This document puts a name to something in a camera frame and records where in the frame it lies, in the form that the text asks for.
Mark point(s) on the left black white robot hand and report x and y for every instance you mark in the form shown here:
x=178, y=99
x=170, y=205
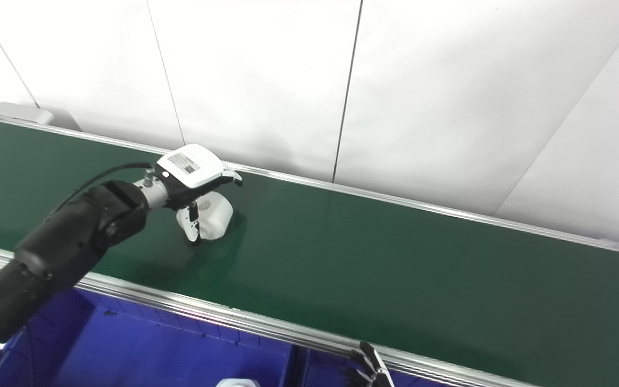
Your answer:
x=188, y=166

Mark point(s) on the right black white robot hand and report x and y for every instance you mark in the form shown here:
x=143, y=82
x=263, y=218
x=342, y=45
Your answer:
x=368, y=373

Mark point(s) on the white hexagonal plastic part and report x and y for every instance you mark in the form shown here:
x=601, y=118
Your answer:
x=237, y=383
x=217, y=215

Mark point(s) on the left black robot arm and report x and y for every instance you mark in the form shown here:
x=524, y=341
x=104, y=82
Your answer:
x=62, y=247

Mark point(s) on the blue plastic bin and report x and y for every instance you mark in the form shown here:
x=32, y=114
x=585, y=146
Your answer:
x=320, y=373
x=143, y=349

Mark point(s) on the green conveyor belt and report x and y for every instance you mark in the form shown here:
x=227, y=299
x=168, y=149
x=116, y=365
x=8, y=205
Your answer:
x=234, y=318
x=368, y=258

